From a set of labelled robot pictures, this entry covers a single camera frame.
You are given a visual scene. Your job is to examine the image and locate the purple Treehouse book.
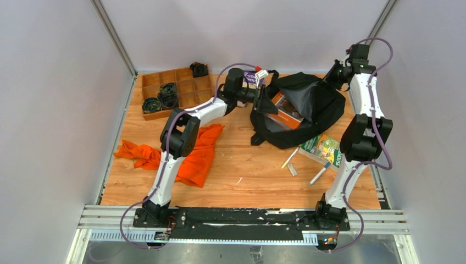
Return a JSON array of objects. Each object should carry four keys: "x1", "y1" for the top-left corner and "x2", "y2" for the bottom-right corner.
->
[{"x1": 242, "y1": 70, "x2": 265, "y2": 89}]

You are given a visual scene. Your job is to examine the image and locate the orange Good Morning book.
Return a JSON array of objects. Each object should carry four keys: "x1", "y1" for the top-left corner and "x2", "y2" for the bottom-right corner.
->
[{"x1": 267, "y1": 91, "x2": 304, "y2": 130}]

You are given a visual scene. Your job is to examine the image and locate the black backpack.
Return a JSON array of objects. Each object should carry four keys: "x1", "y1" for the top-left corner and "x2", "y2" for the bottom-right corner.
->
[{"x1": 250, "y1": 70, "x2": 346, "y2": 149}]

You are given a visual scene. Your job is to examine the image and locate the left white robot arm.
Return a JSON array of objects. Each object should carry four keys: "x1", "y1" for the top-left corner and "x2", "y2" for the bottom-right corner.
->
[{"x1": 142, "y1": 63, "x2": 278, "y2": 227}]

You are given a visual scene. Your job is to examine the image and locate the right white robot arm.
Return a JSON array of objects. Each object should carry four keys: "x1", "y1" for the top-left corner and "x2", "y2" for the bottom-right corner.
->
[{"x1": 314, "y1": 43, "x2": 393, "y2": 230}]

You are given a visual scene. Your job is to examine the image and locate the dark coiled roll back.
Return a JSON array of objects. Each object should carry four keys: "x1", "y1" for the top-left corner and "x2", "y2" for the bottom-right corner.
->
[{"x1": 190, "y1": 62, "x2": 209, "y2": 78}]

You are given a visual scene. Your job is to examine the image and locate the wooden compartment tray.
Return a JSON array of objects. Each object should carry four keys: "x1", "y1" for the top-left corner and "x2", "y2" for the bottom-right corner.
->
[{"x1": 141, "y1": 62, "x2": 213, "y2": 121}]

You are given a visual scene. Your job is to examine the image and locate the yellow-green pencil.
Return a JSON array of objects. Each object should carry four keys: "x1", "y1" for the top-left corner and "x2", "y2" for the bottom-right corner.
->
[{"x1": 281, "y1": 147, "x2": 300, "y2": 169}]

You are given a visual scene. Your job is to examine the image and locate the green Treehouse book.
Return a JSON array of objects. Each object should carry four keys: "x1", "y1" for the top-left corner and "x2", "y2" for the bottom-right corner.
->
[{"x1": 298, "y1": 134, "x2": 342, "y2": 171}]

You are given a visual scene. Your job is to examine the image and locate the dark coiled roll front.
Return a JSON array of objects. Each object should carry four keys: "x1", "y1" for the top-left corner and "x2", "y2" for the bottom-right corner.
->
[{"x1": 141, "y1": 97, "x2": 162, "y2": 114}]

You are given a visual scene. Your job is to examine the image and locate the white marker pen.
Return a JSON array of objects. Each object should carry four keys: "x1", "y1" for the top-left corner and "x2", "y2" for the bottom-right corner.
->
[{"x1": 309, "y1": 162, "x2": 331, "y2": 185}]

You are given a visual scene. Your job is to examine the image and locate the orange cloth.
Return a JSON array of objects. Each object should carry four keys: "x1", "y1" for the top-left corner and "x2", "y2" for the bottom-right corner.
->
[{"x1": 113, "y1": 124, "x2": 226, "y2": 189}]

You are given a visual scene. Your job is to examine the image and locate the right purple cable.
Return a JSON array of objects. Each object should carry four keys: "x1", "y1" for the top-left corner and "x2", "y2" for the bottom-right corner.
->
[{"x1": 320, "y1": 37, "x2": 395, "y2": 253}]

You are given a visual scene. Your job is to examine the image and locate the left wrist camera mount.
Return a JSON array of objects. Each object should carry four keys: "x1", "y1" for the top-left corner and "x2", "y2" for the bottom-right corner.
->
[{"x1": 254, "y1": 66, "x2": 269, "y2": 88}]

